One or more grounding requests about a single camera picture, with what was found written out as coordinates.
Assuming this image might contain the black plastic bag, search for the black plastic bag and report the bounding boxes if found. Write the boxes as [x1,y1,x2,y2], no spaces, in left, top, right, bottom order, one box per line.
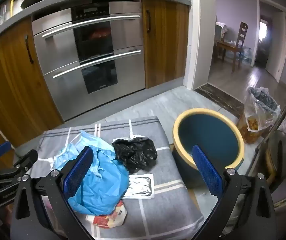
[112,137,158,174]

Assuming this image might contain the red white snack wrapper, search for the red white snack wrapper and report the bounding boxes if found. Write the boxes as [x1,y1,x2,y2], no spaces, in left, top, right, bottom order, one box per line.
[86,200,128,228]

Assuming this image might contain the stainless steel built-in oven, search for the stainless steel built-in oven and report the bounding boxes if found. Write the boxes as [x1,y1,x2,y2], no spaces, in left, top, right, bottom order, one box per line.
[31,0,146,122]

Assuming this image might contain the blue plastic bag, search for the blue plastic bag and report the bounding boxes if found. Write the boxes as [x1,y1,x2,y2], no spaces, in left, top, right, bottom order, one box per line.
[68,146,130,216]

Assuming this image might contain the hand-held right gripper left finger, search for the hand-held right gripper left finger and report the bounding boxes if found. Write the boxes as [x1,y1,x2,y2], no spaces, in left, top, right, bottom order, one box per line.
[10,146,95,240]

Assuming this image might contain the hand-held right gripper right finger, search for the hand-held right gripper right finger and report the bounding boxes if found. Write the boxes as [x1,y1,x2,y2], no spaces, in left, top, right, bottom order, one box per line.
[192,144,277,240]

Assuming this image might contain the wooden chair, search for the wooden chair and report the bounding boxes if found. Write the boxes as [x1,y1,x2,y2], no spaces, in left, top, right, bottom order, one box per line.
[217,22,249,72]

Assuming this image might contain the silver foil blister pack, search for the silver foil blister pack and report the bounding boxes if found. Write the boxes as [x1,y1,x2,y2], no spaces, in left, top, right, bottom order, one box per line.
[122,173,155,200]

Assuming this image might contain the clear water bottles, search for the clear water bottles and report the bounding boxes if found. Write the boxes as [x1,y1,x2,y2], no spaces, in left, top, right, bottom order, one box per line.
[241,46,254,64]

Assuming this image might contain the pan with glass lid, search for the pan with glass lid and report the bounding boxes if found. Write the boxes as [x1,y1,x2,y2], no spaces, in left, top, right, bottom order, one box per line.
[266,130,286,188]

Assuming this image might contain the cardboard box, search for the cardboard box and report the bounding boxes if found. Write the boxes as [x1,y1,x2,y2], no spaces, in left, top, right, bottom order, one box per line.
[188,189,201,214]

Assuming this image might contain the grey plaid cloth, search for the grey plaid cloth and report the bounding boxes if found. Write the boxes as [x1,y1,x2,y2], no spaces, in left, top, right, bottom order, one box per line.
[14,116,205,240]

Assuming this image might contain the teal bucket yellow rim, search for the teal bucket yellow rim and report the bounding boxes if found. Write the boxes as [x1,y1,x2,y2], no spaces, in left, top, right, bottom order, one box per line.
[172,108,245,189]

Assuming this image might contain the narrow wooden cabinet door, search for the narrow wooden cabinet door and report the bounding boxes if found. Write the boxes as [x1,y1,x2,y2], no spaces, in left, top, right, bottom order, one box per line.
[141,0,190,89]

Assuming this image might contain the clear bag lined waste bin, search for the clear bag lined waste bin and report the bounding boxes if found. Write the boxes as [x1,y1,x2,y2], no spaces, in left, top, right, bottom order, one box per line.
[236,86,281,145]

